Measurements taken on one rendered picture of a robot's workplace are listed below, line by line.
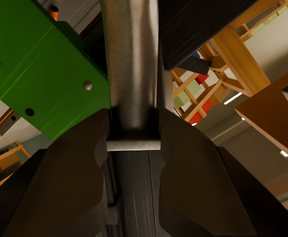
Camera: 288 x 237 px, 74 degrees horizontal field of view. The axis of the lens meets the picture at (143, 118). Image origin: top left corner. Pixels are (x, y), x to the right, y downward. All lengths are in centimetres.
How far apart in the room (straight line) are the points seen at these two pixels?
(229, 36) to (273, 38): 894
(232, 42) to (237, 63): 10
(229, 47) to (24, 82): 88
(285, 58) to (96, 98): 998
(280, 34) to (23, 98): 994
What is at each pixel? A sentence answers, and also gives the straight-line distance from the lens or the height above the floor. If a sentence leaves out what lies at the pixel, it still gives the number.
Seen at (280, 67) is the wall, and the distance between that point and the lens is 1007.
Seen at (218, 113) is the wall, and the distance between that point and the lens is 961.
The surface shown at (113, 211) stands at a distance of 29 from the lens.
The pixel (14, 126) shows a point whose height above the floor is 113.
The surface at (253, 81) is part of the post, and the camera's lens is 103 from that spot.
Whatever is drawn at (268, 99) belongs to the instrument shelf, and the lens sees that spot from 71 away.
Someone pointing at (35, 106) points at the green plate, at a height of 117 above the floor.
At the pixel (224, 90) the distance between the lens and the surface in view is 447.
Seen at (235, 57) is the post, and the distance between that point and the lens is 100.
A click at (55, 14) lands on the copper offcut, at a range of 65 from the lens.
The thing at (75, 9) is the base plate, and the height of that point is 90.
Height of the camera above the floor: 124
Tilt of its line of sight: 6 degrees up
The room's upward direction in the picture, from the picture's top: 141 degrees clockwise
